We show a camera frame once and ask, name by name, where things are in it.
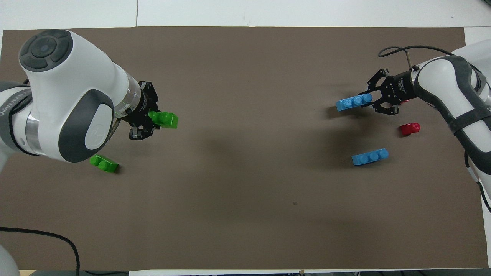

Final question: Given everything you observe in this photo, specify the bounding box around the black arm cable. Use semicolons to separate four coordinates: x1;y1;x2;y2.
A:
0;226;81;276
378;45;455;70

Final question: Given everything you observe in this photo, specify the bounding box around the green two-stud toy brick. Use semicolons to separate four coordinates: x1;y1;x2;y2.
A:
89;154;119;174
149;110;179;129

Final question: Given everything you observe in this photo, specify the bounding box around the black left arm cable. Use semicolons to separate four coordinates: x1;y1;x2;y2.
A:
0;226;81;276

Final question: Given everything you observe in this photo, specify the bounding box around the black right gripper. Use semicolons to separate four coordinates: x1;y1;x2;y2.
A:
359;69;417;115

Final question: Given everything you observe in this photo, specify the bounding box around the blue three-stud toy brick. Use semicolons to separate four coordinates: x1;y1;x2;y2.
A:
351;148;389;166
336;94;373;112

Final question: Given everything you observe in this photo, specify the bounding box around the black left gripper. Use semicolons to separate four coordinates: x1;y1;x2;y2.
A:
125;81;160;140

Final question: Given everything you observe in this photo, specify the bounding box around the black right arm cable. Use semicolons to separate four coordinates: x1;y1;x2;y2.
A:
378;45;455;70

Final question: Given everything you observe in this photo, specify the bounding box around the brown table mat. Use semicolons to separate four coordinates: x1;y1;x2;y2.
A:
0;26;489;271

